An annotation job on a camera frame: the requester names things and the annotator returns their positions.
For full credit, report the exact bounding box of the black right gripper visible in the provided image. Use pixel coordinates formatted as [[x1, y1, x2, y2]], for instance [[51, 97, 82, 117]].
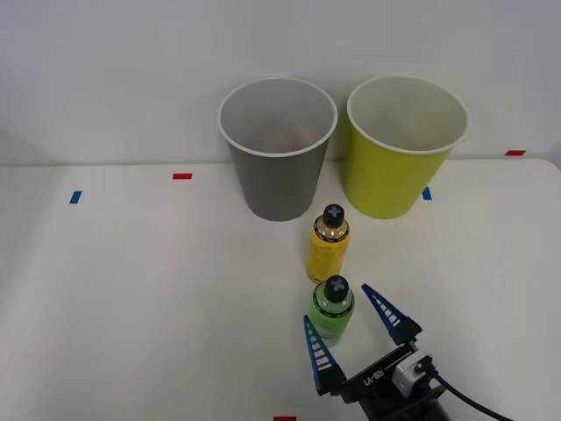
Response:
[[302, 283, 444, 421]]

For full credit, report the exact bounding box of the green plastic bottle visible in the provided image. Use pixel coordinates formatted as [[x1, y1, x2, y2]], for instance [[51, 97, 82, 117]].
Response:
[[306, 275, 356, 348]]

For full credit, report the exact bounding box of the yellow label plastic bottle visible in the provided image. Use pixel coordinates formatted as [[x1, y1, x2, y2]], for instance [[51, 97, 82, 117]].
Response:
[[306, 203, 352, 284]]

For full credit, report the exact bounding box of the yellow-green plastic waste bin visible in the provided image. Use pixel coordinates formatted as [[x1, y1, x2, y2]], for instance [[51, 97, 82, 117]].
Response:
[[346, 75, 470, 220]]

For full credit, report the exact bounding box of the grey plastic waste bin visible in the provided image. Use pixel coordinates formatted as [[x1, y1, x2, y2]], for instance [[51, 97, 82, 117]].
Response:
[[217, 77, 339, 223]]

